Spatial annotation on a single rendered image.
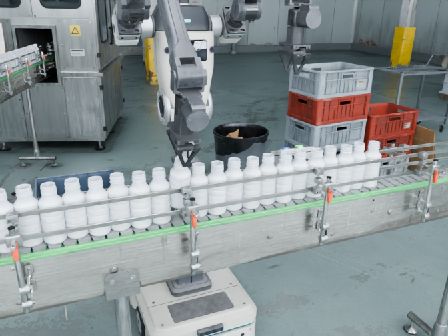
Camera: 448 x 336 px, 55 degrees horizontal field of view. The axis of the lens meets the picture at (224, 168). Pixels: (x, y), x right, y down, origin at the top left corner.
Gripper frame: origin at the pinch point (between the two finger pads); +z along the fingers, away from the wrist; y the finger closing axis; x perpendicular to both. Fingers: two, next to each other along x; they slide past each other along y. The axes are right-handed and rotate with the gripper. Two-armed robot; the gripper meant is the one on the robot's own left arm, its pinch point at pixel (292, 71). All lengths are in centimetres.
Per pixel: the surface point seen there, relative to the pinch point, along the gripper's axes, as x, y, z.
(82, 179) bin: 69, 43, 48
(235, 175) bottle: 27.8, -17.9, 27.3
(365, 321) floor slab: -67, 14, 139
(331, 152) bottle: -7.3, -16.7, 24.4
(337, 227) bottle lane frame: -10, -21, 51
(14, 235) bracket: 89, -27, 31
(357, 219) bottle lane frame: -19, -21, 49
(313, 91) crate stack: -122, 164, 45
